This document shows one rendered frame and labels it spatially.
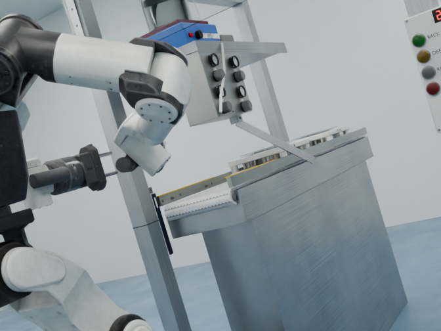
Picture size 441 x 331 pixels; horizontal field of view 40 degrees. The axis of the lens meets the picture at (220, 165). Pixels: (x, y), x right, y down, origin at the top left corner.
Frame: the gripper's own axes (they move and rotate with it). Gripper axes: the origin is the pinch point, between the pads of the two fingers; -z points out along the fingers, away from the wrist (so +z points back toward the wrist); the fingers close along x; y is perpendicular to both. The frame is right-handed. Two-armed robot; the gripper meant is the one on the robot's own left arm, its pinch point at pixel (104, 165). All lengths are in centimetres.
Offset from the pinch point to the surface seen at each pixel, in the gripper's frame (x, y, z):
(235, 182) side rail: 15.1, 16.5, -31.5
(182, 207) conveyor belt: 18.4, -2.9, -26.9
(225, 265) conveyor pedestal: 41, -4, -39
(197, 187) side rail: 14, -13, -48
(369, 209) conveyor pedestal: 49, -4, -145
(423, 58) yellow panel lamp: -1, 82, -24
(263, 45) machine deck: -26, 14, -71
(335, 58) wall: -45, -98, -342
